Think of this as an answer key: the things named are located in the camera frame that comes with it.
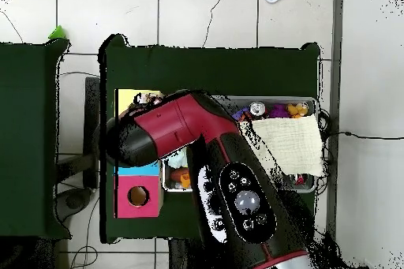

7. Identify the colourful printed paper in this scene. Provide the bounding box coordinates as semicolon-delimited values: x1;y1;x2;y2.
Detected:
133;91;163;106

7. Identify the wooden box with three holes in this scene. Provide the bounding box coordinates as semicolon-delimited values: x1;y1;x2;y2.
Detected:
113;88;165;219

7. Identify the brown toy football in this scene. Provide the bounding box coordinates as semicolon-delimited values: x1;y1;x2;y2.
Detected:
170;167;189;182

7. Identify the silver drink can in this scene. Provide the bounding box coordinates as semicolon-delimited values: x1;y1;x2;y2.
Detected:
249;100;267;117

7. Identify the purple knobbly ball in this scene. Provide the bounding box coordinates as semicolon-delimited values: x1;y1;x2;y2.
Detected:
267;103;289;119

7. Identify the cream muslin cloth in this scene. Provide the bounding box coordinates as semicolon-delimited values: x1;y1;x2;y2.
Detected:
249;114;325;177

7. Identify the orange yellow plush toy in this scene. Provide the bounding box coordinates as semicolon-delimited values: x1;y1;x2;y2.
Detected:
286;101;309;119

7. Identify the dark grey floor pedal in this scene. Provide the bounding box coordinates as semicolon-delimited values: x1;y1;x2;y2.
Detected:
55;186;93;222

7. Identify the small bright green object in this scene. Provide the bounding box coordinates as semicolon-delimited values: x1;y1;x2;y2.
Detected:
47;24;68;41

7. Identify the green covered side table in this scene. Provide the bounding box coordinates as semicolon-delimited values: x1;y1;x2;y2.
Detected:
0;37;72;240

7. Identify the wire mesh bin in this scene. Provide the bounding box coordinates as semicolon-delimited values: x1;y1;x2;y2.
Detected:
162;94;318;193

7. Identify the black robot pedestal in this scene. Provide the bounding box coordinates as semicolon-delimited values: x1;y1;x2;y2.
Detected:
168;237;203;269

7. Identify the long black cable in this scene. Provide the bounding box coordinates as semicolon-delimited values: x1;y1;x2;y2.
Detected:
321;129;404;141

